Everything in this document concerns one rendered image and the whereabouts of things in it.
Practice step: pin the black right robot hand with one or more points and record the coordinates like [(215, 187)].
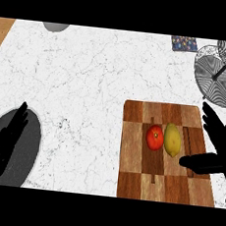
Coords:
[(219, 142)]

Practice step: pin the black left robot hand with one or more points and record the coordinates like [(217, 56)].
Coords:
[(4, 137)]

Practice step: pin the yellow lemon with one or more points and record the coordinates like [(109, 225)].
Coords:
[(172, 140)]

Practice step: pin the wooden cutting board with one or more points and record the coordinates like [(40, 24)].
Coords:
[(166, 153)]

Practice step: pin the dark grey round plate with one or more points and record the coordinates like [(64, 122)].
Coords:
[(22, 151)]

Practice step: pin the red tomato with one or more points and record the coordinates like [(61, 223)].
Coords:
[(155, 137)]

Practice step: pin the blue patterned box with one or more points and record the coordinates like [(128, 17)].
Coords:
[(184, 43)]

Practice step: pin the grey round object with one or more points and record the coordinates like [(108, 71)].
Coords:
[(56, 27)]

